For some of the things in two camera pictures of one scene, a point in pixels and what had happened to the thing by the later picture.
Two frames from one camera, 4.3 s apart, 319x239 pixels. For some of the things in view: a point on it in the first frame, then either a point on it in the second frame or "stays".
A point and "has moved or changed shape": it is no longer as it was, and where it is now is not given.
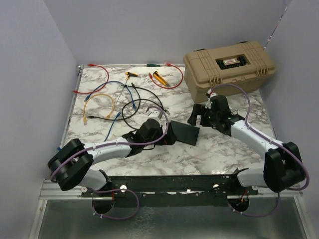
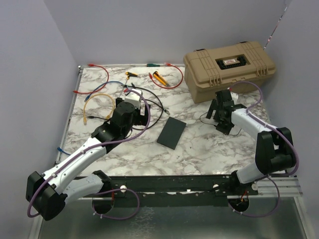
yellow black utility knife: (157, 74) stays
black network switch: (185, 133) has moved or changed shape
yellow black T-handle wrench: (128, 73) stays
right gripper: (198, 109) → (214, 106)
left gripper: (168, 139) → (142, 119)
